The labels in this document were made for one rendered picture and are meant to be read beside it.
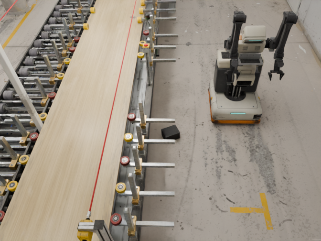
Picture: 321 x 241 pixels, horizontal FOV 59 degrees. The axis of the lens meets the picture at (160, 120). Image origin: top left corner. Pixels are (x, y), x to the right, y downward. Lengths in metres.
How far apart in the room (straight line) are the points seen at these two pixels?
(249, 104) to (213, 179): 1.07
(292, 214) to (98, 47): 2.90
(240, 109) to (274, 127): 0.56
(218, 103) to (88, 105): 1.68
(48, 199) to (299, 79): 3.86
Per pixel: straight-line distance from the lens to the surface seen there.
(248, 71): 3.32
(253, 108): 3.72
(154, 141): 2.54
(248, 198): 3.28
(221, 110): 3.62
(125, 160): 2.38
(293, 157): 3.73
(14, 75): 2.49
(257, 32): 3.02
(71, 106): 2.94
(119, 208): 2.49
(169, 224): 2.16
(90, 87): 3.09
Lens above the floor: 2.85
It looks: 48 degrees down
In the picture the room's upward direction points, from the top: 4 degrees counter-clockwise
